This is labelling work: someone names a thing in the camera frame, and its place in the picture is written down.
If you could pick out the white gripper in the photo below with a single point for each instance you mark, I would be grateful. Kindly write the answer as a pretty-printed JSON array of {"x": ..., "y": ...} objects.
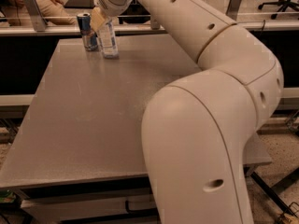
[{"x": 107, "y": 2}]

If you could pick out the black background desk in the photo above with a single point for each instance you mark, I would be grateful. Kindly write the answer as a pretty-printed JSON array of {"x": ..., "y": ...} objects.
[{"x": 79, "y": 4}]

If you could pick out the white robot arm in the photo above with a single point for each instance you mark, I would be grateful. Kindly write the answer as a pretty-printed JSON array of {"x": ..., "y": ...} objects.
[{"x": 194, "y": 130}]

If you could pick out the black office chair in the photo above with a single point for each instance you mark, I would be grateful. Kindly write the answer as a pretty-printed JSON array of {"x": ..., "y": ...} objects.
[{"x": 283, "y": 5}]

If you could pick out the blue silver redbull can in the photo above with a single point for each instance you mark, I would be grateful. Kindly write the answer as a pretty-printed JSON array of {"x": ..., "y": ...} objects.
[{"x": 87, "y": 33}]

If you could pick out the grey drawer with black handle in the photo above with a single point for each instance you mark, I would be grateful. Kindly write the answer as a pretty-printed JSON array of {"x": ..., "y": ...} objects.
[{"x": 57, "y": 210}]

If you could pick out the glass barrier panel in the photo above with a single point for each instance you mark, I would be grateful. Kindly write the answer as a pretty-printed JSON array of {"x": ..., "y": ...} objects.
[{"x": 46, "y": 3}]

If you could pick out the clear blue plastic water bottle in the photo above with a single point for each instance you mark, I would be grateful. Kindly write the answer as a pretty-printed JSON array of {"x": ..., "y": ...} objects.
[{"x": 107, "y": 40}]

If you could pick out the middle metal barrier bracket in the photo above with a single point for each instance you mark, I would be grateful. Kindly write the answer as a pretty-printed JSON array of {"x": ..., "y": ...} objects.
[{"x": 154, "y": 25}]

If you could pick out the left metal barrier bracket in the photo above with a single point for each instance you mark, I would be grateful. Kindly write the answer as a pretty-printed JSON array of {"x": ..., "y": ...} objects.
[{"x": 38, "y": 22}]

